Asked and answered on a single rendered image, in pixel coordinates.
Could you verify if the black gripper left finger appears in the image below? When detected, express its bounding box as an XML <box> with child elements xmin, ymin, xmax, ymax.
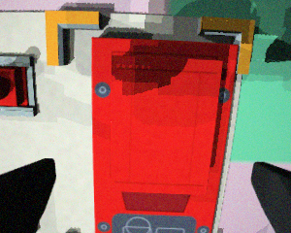
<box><xmin>0</xmin><ymin>158</ymin><xmax>56</xmax><ymax>233</ymax></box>

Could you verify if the white flat base plate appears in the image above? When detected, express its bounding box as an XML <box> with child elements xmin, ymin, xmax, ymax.
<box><xmin>0</xmin><ymin>11</ymin><xmax>255</xmax><ymax>233</ymax></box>

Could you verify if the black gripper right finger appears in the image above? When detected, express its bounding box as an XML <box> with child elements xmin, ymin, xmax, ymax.
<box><xmin>251</xmin><ymin>162</ymin><xmax>291</xmax><ymax>233</ymax></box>

